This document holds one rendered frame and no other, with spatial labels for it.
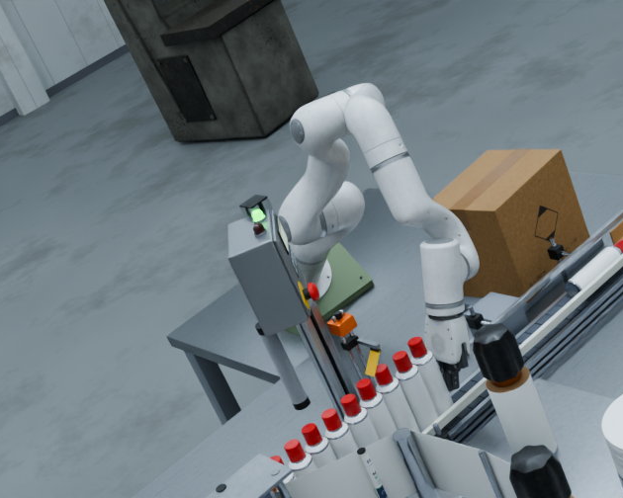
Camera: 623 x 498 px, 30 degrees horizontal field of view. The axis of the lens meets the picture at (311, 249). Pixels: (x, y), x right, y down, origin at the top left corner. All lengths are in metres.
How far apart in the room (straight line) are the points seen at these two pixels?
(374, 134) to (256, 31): 5.20
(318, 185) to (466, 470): 0.90
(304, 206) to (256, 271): 0.65
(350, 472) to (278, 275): 0.41
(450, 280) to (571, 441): 0.41
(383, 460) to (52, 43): 9.78
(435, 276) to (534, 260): 0.53
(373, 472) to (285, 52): 5.73
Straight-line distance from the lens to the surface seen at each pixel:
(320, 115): 2.62
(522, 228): 2.91
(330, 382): 2.54
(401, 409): 2.48
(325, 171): 2.76
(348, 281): 3.33
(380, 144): 2.49
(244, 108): 7.63
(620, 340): 2.74
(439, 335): 2.53
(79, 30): 11.93
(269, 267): 2.24
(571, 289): 2.83
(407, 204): 2.48
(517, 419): 2.30
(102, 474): 4.87
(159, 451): 4.80
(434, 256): 2.47
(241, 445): 2.92
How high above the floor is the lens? 2.31
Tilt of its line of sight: 23 degrees down
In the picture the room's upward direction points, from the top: 24 degrees counter-clockwise
